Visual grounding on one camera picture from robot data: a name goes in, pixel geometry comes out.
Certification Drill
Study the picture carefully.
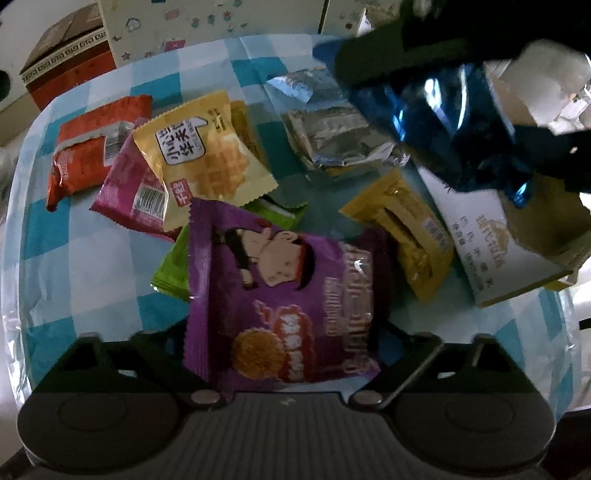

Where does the shiny blue snack bag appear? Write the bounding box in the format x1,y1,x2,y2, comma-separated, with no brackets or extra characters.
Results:
338,64,533,208

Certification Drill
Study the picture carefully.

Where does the silver foil snack bag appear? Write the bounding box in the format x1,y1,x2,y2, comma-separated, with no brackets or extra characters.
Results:
266,68,410,176

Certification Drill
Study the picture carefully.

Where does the green snack bag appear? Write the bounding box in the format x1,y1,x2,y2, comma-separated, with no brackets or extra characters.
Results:
151,195,308,302

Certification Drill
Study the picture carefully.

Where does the purple cartoon snack bag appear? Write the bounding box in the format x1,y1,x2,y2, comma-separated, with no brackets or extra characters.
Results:
184,199,379,395

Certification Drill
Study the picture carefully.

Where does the magenta snack bag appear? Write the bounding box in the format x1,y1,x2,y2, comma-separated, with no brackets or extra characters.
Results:
90,132,180,242

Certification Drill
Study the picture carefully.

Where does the yellow waffle snack bag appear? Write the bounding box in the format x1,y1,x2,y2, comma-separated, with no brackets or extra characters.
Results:
133,90,277,231

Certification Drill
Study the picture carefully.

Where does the red orange snack bag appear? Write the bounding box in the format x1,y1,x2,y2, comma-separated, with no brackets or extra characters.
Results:
46,94,152,212

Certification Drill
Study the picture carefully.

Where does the white cardboard box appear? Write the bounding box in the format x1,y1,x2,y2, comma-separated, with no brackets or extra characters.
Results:
418,41,590,308

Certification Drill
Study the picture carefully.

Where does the blue checkered tablecloth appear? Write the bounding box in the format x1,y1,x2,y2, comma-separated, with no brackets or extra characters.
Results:
1,34,582,413

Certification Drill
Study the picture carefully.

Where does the dark yellow snack bag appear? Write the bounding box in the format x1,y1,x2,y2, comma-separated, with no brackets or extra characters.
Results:
341,168,455,302

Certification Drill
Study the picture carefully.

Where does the white sticker cabinet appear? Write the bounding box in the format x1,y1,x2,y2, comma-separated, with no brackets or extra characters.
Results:
97,0,401,67

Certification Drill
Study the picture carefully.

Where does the red brown carton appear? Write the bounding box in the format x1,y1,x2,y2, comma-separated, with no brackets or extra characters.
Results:
20,3,116,109

